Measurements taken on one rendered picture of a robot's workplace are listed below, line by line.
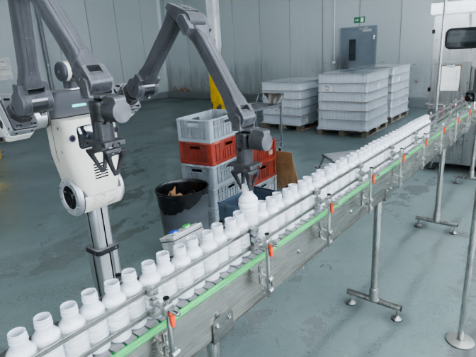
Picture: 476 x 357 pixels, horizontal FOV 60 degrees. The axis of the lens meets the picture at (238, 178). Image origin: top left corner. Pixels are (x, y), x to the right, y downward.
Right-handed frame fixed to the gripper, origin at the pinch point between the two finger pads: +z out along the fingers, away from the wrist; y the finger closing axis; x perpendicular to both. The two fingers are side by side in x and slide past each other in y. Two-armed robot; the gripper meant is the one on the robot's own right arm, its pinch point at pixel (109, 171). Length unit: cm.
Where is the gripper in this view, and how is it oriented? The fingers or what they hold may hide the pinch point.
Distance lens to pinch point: 122.2
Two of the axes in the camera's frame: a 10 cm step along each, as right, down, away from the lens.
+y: 7.8, 1.5, -6.1
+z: 0.5, 9.5, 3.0
